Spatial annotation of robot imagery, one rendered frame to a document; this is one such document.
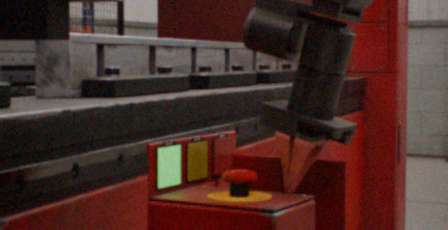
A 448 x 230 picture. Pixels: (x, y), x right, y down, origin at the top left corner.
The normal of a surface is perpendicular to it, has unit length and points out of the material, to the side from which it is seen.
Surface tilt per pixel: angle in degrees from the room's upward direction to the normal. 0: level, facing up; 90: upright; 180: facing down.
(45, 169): 90
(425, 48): 90
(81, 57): 90
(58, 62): 90
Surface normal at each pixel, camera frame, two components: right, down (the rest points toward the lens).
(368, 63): -0.33, 0.05
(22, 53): 0.94, 0.02
